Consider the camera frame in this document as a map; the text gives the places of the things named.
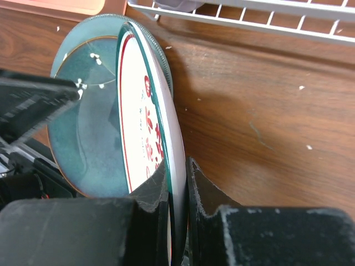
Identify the salmon pink tray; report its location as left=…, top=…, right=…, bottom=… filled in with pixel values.
left=1, top=0, right=127, bottom=22

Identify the red Chinese text white plate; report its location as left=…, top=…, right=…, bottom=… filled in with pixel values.
left=116, top=22, right=187, bottom=265

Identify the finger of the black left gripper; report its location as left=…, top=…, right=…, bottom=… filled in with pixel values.
left=1, top=69, right=80, bottom=146

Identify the grey-green beaded rim plate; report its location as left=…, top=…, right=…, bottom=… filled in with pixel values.
left=50, top=13, right=174, bottom=94

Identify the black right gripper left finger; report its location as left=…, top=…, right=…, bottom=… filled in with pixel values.
left=1, top=164, right=169, bottom=265

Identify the white wire dish rack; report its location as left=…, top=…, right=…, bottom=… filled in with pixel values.
left=128, top=1, right=354, bottom=47

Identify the teal glazed floral plate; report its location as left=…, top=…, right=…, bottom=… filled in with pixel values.
left=48, top=36, right=129, bottom=197

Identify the purple mug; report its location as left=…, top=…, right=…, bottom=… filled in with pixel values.
left=154, top=0, right=204, bottom=12

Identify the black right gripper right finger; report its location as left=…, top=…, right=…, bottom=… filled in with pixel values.
left=187, top=158, right=354, bottom=265

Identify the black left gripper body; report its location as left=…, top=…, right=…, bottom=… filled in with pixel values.
left=1, top=138, right=83, bottom=208

